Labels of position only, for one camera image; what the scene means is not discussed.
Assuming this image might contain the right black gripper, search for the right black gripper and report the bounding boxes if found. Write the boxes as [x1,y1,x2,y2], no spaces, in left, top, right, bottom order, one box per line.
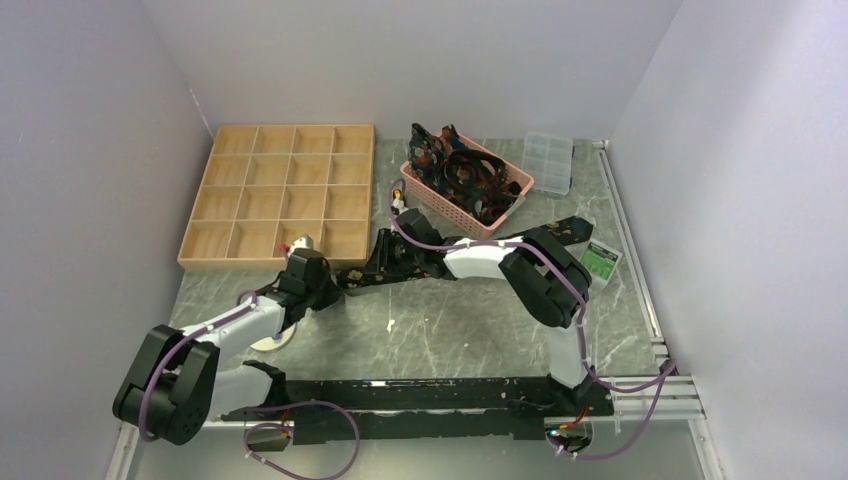
[362,229,424,277]

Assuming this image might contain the black gold patterned tie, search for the black gold patterned tie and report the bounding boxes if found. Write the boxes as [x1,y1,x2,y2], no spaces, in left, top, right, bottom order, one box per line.
[336,216,594,290]

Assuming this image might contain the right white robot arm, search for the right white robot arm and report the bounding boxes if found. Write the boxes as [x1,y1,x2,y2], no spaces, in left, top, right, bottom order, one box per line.
[363,209,592,415]

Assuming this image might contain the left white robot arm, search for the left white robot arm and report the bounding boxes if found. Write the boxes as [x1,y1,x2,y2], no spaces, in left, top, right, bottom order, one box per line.
[112,247,342,445]

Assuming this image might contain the white tape roll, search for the white tape roll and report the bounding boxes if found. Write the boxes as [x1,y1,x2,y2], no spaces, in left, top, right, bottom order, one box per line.
[250,326,297,353]

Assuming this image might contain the pile of patterned ties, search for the pile of patterned ties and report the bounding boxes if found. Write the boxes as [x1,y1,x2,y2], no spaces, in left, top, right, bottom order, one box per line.
[408,123,522,226]

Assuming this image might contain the pink plastic basket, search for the pink plastic basket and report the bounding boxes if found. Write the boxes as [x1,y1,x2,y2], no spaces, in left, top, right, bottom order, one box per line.
[400,124,535,239]

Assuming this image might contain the wooden compartment tray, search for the wooden compartment tray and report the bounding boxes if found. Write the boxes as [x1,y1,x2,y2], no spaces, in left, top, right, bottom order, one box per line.
[177,124,376,270]

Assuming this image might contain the clear plastic organizer box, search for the clear plastic organizer box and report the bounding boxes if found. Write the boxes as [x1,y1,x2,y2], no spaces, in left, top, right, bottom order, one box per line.
[522,132,574,195]

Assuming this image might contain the green screw bit box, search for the green screw bit box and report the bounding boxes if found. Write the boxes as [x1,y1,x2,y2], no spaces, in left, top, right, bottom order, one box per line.
[580,239,623,289]

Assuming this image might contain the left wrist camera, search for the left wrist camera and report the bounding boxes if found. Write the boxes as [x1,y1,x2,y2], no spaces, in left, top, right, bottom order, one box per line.
[279,235,314,258]

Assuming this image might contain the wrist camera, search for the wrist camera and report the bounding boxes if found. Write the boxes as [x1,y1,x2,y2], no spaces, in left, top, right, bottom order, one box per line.
[390,194,408,215]
[279,235,314,258]

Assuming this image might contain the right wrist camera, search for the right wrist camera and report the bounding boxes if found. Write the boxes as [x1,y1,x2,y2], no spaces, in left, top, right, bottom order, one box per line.
[390,194,408,215]

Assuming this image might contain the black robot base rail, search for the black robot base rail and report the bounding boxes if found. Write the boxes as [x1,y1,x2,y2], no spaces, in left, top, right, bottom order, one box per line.
[212,376,614,445]

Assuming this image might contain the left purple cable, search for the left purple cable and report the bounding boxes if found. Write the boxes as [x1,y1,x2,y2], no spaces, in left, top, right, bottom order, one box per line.
[137,290,363,480]

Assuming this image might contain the purple cable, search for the purple cable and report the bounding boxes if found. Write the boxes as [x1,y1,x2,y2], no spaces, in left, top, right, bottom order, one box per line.
[137,290,363,480]
[387,178,680,462]

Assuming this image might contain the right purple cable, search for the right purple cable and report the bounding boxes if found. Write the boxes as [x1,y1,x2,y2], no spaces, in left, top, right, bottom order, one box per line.
[387,178,680,462]

